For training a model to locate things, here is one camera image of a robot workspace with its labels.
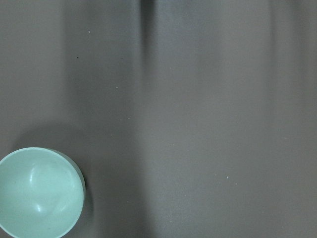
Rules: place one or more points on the green bowl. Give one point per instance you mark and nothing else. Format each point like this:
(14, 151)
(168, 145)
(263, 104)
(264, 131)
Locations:
(42, 193)

